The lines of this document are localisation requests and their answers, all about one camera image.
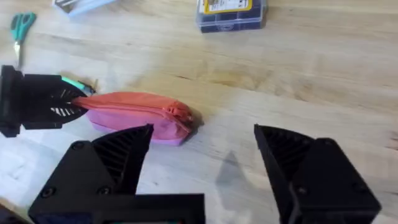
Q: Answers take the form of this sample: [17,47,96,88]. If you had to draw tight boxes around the clear box with yellow label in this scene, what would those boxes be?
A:
[195,0,269,34]

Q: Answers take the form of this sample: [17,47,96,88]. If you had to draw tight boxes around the teal-handled scissors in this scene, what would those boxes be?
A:
[9,11,37,71]

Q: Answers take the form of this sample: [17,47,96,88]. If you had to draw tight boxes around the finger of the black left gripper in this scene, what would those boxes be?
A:
[22,73,91,105]
[22,103,90,131]

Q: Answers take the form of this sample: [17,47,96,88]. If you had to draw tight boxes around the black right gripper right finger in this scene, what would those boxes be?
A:
[253,123,382,224]

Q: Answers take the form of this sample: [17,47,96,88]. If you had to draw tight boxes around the clear plastic packet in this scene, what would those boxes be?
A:
[51,0,118,17]

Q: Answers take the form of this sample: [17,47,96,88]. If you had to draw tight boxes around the teal pen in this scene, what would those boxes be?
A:
[60,75,97,95]

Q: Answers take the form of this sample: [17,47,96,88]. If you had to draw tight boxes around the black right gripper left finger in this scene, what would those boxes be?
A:
[27,123,155,219]

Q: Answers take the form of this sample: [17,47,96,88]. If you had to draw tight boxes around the pink zip bag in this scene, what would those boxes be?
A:
[70,90,195,147]

